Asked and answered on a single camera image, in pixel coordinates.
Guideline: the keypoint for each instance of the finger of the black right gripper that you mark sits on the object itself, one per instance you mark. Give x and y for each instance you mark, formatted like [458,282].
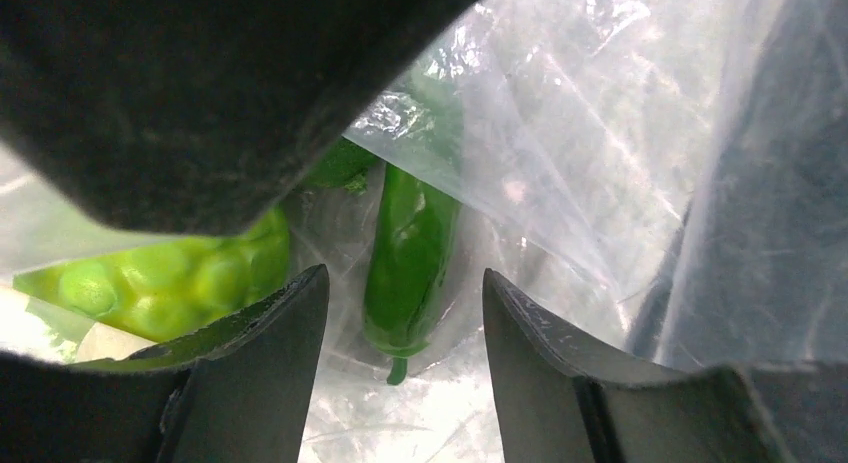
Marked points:
[195,116]

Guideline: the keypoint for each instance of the green fake vegetable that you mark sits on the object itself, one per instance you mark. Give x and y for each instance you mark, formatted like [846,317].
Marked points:
[345,165]

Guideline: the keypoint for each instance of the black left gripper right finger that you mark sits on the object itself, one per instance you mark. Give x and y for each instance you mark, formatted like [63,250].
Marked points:
[562,395]

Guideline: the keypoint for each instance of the clear zip top bag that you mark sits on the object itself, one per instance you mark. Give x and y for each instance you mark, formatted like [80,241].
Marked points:
[670,176]

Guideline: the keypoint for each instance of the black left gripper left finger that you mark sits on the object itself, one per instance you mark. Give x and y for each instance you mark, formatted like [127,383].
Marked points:
[237,390]

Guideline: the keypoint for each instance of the green fake chili pepper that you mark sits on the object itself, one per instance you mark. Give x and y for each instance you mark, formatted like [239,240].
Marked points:
[413,244]

